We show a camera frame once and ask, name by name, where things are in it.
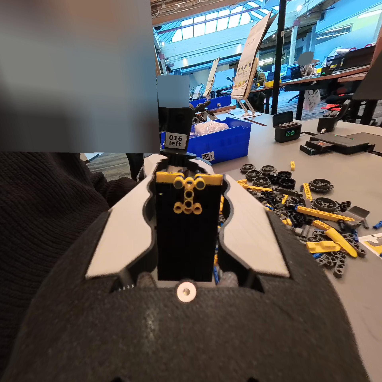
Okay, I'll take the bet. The metal document stand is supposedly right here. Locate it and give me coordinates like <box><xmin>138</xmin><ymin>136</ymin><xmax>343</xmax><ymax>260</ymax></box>
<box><xmin>237</xmin><ymin>98</ymin><xmax>258</xmax><ymax>117</ymax></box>

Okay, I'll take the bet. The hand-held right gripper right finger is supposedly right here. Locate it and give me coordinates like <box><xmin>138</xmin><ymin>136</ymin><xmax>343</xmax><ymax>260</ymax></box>
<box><xmin>218</xmin><ymin>174</ymin><xmax>290</xmax><ymax>285</ymax></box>

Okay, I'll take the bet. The pile of toy building pieces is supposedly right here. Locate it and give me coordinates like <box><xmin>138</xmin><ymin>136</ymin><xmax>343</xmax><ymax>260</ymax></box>
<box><xmin>213</xmin><ymin>176</ymin><xmax>382</xmax><ymax>278</ymax></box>

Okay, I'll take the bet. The dark grey panel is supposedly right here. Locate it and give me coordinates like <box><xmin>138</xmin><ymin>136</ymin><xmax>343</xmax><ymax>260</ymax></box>
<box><xmin>352</xmin><ymin>40</ymin><xmax>382</xmax><ymax>100</ymax></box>

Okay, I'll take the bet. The black charging case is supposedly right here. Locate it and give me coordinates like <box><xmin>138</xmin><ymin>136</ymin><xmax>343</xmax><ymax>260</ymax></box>
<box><xmin>272</xmin><ymin>111</ymin><xmax>302</xmax><ymax>143</ymax></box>

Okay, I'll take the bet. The black toy battery box assembly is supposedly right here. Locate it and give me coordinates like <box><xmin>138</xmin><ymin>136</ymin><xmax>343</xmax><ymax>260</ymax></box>
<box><xmin>155</xmin><ymin>171</ymin><xmax>224</xmax><ymax>282</ymax></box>

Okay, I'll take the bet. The large printed instruction board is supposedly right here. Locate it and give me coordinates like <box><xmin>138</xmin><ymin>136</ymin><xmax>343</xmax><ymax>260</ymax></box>
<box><xmin>231</xmin><ymin>10</ymin><xmax>272</xmax><ymax>99</ymax></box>

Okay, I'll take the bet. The small printed instruction board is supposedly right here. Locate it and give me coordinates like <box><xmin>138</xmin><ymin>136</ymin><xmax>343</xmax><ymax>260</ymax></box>
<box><xmin>204</xmin><ymin>57</ymin><xmax>221</xmax><ymax>97</ymax></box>

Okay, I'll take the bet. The flat black device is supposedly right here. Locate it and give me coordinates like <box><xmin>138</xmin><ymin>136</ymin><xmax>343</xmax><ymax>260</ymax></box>
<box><xmin>310</xmin><ymin>132</ymin><xmax>375</xmax><ymax>155</ymax></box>

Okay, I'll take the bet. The person's left forearm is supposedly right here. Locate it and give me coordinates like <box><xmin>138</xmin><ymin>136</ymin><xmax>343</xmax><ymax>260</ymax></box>
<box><xmin>88</xmin><ymin>172</ymin><xmax>150</xmax><ymax>209</ymax></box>

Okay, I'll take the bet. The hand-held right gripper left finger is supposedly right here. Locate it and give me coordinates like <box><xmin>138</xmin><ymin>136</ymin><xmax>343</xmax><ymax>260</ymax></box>
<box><xmin>84</xmin><ymin>174</ymin><xmax>158</xmax><ymax>287</ymax></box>

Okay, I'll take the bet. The small black box red mark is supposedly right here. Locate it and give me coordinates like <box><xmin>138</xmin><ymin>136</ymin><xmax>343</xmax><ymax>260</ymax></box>
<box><xmin>300</xmin><ymin>140</ymin><xmax>335</xmax><ymax>156</ymax></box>

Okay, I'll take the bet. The black box device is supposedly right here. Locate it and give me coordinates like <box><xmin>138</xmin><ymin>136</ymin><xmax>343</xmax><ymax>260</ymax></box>
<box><xmin>316</xmin><ymin>116</ymin><xmax>340</xmax><ymax>133</ymax></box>

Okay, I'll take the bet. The black mechanical device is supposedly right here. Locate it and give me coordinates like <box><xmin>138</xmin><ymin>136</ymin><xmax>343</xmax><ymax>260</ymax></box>
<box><xmin>191</xmin><ymin>100</ymin><xmax>216</xmax><ymax>123</ymax></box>

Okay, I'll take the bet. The blue plastic bin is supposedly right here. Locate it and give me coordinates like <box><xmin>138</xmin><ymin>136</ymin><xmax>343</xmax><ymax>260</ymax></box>
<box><xmin>189</xmin><ymin>95</ymin><xmax>233</xmax><ymax>111</ymax></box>
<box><xmin>161</xmin><ymin>117</ymin><xmax>252</xmax><ymax>165</ymax></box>

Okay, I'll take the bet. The white printed bag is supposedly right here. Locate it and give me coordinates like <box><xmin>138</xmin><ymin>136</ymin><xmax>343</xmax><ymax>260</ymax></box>
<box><xmin>304</xmin><ymin>90</ymin><xmax>321</xmax><ymax>112</ymax></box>

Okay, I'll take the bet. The long brown desk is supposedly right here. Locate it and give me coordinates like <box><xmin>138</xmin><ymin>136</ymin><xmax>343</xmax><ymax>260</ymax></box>
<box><xmin>263</xmin><ymin>64</ymin><xmax>382</xmax><ymax>90</ymax></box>

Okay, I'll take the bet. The group of black toy wheels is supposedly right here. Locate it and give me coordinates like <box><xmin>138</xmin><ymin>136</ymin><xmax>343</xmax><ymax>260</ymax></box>
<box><xmin>240</xmin><ymin>164</ymin><xmax>339</xmax><ymax>213</ymax></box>

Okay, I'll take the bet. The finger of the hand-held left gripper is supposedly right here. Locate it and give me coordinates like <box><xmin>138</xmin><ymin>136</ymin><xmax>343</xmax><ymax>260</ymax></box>
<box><xmin>143</xmin><ymin>153</ymin><xmax>169</xmax><ymax>181</ymax></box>
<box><xmin>188</xmin><ymin>158</ymin><xmax>215</xmax><ymax>175</ymax></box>

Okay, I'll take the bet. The clear plastic bag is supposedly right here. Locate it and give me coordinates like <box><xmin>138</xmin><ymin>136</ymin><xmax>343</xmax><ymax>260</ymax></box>
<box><xmin>194</xmin><ymin>121</ymin><xmax>230</xmax><ymax>136</ymax></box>

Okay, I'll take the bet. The yellow printed instruction sheet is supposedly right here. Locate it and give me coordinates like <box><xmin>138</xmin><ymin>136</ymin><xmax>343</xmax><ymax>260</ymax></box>
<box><xmin>358</xmin><ymin>233</ymin><xmax>382</xmax><ymax>257</ymax></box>

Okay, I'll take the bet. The black vertical pole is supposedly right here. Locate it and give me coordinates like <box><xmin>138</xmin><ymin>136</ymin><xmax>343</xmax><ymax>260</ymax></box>
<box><xmin>270</xmin><ymin>0</ymin><xmax>287</xmax><ymax>115</ymax></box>

